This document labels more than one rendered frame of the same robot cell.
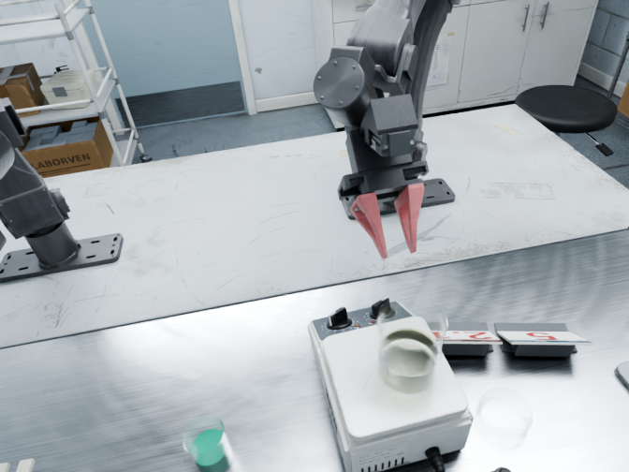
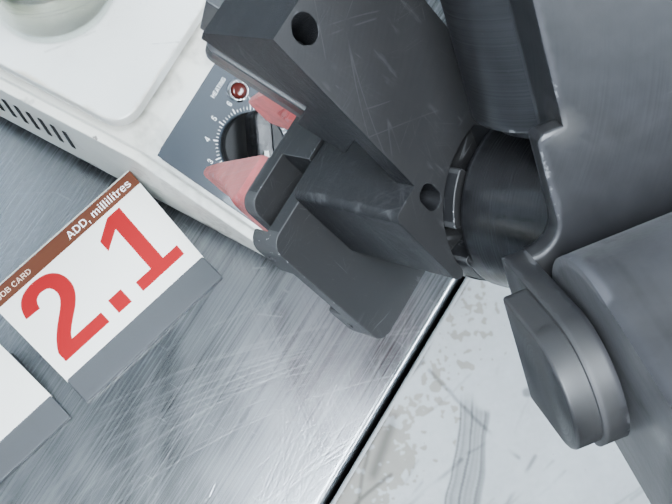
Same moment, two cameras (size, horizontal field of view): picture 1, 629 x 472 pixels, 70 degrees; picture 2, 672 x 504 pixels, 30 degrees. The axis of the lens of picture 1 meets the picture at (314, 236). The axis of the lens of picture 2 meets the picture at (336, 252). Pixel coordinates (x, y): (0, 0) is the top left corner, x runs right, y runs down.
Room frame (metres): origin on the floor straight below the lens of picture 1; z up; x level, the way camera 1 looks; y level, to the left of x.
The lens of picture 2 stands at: (0.55, -0.21, 1.50)
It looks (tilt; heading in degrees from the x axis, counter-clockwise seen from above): 73 degrees down; 135
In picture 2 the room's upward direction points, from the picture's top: 7 degrees counter-clockwise
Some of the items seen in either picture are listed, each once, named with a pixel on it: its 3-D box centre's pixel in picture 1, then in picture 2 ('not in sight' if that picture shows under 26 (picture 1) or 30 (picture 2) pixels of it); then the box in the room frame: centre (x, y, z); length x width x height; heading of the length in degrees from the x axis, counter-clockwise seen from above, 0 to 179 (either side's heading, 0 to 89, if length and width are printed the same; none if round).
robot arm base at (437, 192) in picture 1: (398, 182); not in sight; (0.67, -0.16, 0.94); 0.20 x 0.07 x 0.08; 97
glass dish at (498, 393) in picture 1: (504, 414); not in sight; (0.24, -0.19, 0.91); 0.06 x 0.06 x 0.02
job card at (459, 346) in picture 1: (457, 332); (107, 286); (0.35, -0.17, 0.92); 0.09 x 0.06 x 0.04; 82
